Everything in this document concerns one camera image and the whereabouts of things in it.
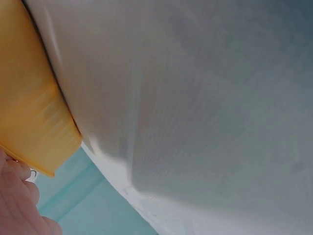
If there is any person's left hand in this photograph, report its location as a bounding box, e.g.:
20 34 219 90
0 147 64 235

